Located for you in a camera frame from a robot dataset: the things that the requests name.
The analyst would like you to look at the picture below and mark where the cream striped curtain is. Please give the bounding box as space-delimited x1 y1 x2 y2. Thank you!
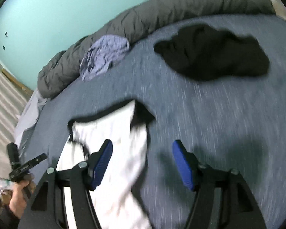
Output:
0 48 34 191

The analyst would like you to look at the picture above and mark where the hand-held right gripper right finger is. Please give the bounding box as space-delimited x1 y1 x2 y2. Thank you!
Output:
172 140 267 229

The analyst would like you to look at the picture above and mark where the wooden strip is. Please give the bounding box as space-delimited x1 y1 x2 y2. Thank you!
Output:
1 69 34 94

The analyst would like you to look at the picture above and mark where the crumpled blue-purple garment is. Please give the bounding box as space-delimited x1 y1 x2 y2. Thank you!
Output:
79 35 131 81

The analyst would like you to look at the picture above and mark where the person's left hand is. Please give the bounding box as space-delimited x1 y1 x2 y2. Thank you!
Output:
9 175 36 220

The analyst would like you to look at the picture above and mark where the bed with blue patterned sheet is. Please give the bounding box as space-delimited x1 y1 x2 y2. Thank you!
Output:
14 13 286 229

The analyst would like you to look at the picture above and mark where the dark grey duvet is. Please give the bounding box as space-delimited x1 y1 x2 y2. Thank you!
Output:
37 0 277 99

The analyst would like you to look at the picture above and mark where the light grey pillow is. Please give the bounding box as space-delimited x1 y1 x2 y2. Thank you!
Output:
14 89 49 153

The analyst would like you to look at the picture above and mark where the crumpled black garment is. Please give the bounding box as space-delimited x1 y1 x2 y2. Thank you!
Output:
154 24 270 81

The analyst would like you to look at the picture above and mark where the cream padded headboard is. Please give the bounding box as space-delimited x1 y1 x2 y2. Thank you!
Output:
268 0 286 27

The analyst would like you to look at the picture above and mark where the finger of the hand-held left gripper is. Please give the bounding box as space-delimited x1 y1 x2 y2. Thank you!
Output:
19 154 48 172

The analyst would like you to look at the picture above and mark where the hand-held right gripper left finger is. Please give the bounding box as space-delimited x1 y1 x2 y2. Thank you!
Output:
18 139 113 229

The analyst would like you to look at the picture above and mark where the person's left forearm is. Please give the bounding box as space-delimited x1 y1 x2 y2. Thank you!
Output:
0 206 24 229

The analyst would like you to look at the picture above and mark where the white shirt with black trim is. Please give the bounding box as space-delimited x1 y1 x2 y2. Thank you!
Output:
56 100 156 229

